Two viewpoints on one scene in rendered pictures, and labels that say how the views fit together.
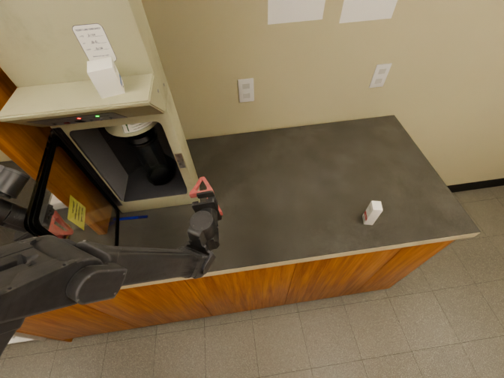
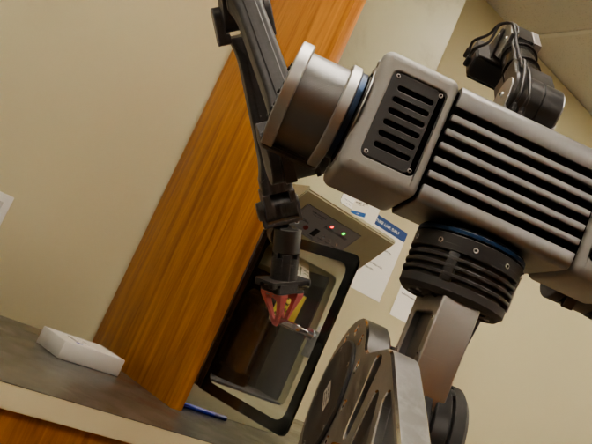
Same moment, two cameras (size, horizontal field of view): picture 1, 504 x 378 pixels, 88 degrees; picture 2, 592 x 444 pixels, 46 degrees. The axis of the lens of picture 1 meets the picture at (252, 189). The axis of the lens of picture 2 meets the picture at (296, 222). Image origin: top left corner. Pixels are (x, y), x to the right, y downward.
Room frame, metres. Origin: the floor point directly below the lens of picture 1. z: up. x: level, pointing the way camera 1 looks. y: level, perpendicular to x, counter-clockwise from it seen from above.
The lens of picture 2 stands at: (-0.89, 1.32, 1.18)
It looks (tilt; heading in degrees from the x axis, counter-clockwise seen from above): 9 degrees up; 329
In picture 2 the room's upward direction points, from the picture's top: 24 degrees clockwise
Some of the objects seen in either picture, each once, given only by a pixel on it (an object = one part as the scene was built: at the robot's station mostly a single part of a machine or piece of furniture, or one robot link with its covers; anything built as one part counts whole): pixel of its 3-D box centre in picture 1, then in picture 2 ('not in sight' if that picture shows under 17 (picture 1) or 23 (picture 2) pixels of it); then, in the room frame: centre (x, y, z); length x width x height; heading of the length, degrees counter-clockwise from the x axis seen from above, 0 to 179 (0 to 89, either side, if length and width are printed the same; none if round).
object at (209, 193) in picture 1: (203, 192); not in sight; (0.45, 0.14, 1.22); 0.09 x 0.07 x 0.07; 5
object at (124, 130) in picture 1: (129, 111); not in sight; (0.70, 0.37, 1.34); 0.18 x 0.18 x 0.05
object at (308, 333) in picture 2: not in sight; (290, 325); (0.34, 0.51, 1.20); 0.10 x 0.05 x 0.03; 13
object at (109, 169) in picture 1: (142, 142); not in sight; (0.72, 0.39, 1.19); 0.26 x 0.24 x 0.35; 95
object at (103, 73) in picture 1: (106, 77); (364, 213); (0.54, 0.30, 1.54); 0.05 x 0.05 x 0.06; 19
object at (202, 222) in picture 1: (198, 241); not in sight; (0.29, 0.15, 1.23); 0.12 x 0.09 x 0.11; 153
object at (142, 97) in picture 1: (91, 112); (332, 230); (0.54, 0.37, 1.46); 0.32 x 0.11 x 0.10; 95
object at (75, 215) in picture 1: (86, 215); (275, 324); (0.42, 0.50, 1.19); 0.30 x 0.01 x 0.40; 13
